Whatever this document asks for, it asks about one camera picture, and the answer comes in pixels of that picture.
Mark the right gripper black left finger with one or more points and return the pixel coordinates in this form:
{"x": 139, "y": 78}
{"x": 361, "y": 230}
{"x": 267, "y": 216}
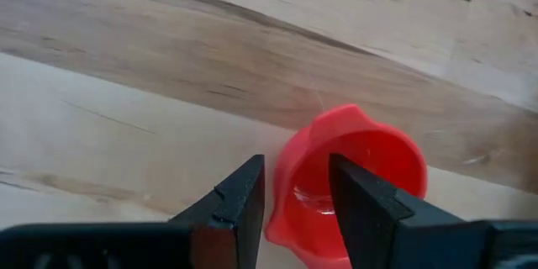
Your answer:
{"x": 189, "y": 248}

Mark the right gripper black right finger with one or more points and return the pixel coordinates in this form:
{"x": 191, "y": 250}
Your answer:
{"x": 399, "y": 239}

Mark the red measuring cup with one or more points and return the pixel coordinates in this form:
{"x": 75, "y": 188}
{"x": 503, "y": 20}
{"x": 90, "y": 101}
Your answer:
{"x": 302, "y": 202}

